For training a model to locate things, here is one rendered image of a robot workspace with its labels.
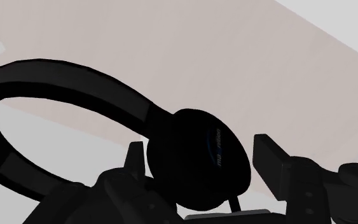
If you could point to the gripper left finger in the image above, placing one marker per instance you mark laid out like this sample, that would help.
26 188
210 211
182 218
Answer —
126 192

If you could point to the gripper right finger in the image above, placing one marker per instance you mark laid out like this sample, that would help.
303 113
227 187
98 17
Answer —
309 189

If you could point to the black headphones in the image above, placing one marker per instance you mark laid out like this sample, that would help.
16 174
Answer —
194 155

